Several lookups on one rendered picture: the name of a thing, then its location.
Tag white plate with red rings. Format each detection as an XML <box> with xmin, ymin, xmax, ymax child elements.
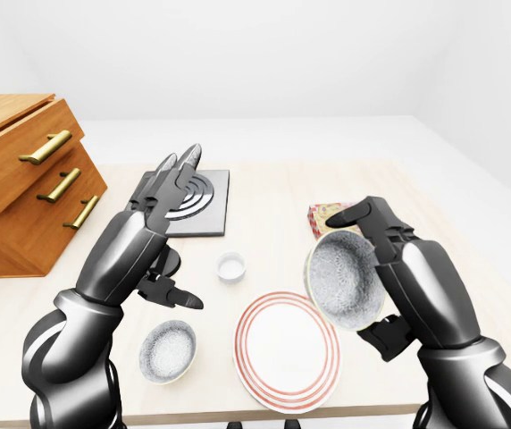
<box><xmin>233</xmin><ymin>290</ymin><xmax>342</xmax><ymax>415</ymax></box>

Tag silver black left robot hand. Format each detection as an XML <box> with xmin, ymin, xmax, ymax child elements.
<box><xmin>75</xmin><ymin>143</ymin><xmax>205</xmax><ymax>311</ymax></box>

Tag long brass drawer handle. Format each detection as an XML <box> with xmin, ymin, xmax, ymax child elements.
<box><xmin>18</xmin><ymin>130</ymin><xmax>73</xmax><ymax>166</ymax></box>

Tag small patterned grey bowl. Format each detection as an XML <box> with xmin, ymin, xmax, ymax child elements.
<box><xmin>138</xmin><ymin>319</ymin><xmax>198</xmax><ymax>386</ymax></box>

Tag middle wooden drawer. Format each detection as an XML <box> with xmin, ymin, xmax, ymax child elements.
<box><xmin>0</xmin><ymin>139</ymin><xmax>109</xmax><ymax>224</ymax></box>

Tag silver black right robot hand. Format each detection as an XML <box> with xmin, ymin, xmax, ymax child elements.
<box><xmin>325</xmin><ymin>195</ymin><xmax>482</xmax><ymax>364</ymax></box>

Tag printed red food box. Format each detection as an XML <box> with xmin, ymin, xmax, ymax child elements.
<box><xmin>306</xmin><ymin>201</ymin><xmax>364</xmax><ymax>240</ymax></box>

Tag large wooden drawer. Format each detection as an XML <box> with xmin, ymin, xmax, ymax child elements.
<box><xmin>0</xmin><ymin>98</ymin><xmax>86</xmax><ymax>215</ymax></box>

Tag medium brass drawer handle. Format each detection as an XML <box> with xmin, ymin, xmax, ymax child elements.
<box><xmin>36</xmin><ymin>167</ymin><xmax>82</xmax><ymax>205</ymax></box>

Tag flat dark stove plate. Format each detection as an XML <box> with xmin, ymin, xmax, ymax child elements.
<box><xmin>140</xmin><ymin>168</ymin><xmax>231</xmax><ymax>238</ymax></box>

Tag small white ramekin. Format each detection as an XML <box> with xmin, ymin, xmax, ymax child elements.
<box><xmin>214</xmin><ymin>251</ymin><xmax>247</xmax><ymax>283</ymax></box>

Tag short brass drawer handle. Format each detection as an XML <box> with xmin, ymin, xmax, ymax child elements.
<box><xmin>62</xmin><ymin>195</ymin><xmax>101</xmax><ymax>231</ymax></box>

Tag low wooden drawer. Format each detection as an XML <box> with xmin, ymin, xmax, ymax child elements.
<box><xmin>0</xmin><ymin>189</ymin><xmax>105</xmax><ymax>279</ymax></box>

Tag large patterned grey bowl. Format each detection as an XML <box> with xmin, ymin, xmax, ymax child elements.
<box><xmin>303</xmin><ymin>228</ymin><xmax>387</xmax><ymax>332</ymax></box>

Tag wooden cabinet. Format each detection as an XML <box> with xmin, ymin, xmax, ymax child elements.
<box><xmin>0</xmin><ymin>93</ymin><xmax>109</xmax><ymax>279</ymax></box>

